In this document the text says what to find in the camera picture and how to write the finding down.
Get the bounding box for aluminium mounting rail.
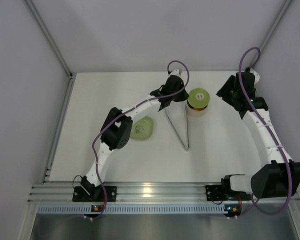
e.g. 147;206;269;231
27;181;300;204

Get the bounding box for green round lid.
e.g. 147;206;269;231
187;88;210;109

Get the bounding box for left black base bracket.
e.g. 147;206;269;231
72;185;117;202

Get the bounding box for aluminium frame post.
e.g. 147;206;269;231
250;0;295;68
22;0;74;77

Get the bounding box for left aluminium frame post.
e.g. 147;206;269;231
22;0;74;77

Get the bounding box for right black base bracket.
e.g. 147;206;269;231
205;185;251;202

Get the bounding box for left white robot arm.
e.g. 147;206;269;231
79;68;189;200

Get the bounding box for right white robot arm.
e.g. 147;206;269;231
216;67;300;199

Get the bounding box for metal bowl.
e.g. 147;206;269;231
185;101;207;118

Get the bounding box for metal serving tongs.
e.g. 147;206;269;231
164;105;190;152

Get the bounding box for right aluminium frame post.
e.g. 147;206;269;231
250;0;295;68

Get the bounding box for green square lunch box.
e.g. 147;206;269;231
130;116;154;140

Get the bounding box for black base bracket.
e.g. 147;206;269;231
72;185;117;202
205;185;251;202

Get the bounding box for white slotted cable duct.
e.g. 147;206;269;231
37;204;228;215

